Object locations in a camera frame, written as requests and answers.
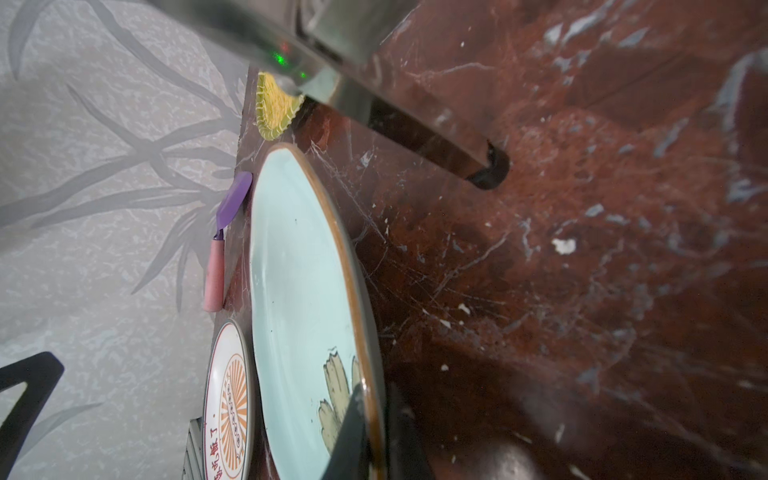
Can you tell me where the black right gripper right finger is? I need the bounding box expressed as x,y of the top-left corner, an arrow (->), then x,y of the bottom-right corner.
386,383 -> 435,480

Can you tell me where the light green flower plate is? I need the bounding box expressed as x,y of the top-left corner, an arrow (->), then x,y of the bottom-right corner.
249,143 -> 387,479

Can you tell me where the yellow ribbed plate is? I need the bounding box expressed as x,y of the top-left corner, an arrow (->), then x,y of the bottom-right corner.
255,72 -> 305,141

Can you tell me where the purple pink spatula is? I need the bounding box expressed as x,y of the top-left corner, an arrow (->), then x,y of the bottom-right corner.
202,170 -> 254,314

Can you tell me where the orange sunburst plate left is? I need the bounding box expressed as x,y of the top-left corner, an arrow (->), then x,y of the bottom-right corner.
202,321 -> 255,480

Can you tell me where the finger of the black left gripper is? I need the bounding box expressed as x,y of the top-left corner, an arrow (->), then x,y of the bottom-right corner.
1,352 -> 65,461

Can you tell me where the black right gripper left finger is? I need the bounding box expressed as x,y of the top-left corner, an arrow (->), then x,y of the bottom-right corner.
322,384 -> 369,480

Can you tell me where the stainless steel dish rack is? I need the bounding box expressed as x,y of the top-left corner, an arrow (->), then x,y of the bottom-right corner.
151,0 -> 510,190

